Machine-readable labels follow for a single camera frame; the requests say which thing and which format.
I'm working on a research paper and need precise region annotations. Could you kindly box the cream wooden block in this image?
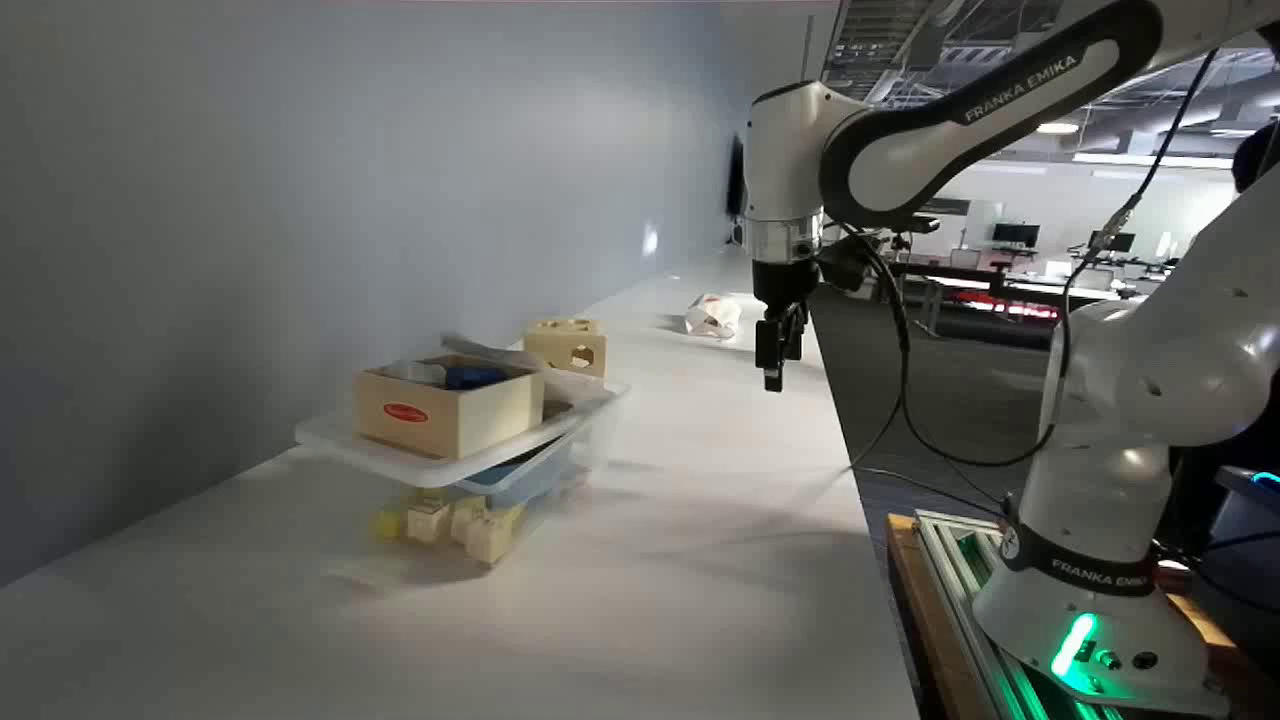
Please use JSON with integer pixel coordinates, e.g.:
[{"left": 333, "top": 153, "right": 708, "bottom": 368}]
[
  {"left": 399, "top": 492, "right": 455, "bottom": 548},
  {"left": 448, "top": 496, "right": 533, "bottom": 570}
]

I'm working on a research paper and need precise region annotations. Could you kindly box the clear plastic container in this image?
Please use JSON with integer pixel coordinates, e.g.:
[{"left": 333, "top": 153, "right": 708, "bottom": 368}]
[{"left": 370, "top": 396, "right": 631, "bottom": 570}]

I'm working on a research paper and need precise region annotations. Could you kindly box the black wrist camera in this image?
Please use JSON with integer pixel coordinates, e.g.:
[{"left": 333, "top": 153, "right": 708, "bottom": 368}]
[{"left": 813, "top": 230, "right": 892, "bottom": 296}]

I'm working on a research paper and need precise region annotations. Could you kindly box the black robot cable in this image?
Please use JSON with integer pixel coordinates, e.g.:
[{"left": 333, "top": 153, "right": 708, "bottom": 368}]
[{"left": 837, "top": 45, "right": 1222, "bottom": 471}]

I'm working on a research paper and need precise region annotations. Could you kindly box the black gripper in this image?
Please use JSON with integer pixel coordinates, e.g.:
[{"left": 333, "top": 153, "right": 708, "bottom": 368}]
[{"left": 746, "top": 254, "right": 820, "bottom": 396}]

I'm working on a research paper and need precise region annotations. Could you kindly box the white plastic container lid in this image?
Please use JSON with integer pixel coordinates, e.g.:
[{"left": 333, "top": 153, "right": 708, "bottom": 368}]
[{"left": 290, "top": 374, "right": 631, "bottom": 492}]

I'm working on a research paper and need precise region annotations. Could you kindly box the wooden shape sorter cube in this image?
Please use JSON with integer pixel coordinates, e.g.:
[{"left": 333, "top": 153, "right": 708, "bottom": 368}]
[{"left": 518, "top": 316, "right": 613, "bottom": 383}]

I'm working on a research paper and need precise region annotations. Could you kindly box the black hanging object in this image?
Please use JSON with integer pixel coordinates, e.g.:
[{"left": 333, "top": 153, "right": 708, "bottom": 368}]
[{"left": 725, "top": 130, "right": 751, "bottom": 225}]

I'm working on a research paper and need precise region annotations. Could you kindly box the wooden base board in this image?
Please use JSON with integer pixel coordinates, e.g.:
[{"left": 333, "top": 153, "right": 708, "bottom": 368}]
[{"left": 881, "top": 510, "right": 994, "bottom": 720}]

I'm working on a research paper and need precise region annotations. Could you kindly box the background lab table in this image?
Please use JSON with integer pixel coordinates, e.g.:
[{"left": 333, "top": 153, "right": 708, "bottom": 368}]
[{"left": 903, "top": 254, "right": 1152, "bottom": 337}]

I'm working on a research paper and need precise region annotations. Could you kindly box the white crumpled object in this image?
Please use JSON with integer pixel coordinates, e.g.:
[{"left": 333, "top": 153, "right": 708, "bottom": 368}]
[{"left": 680, "top": 292, "right": 771, "bottom": 343}]

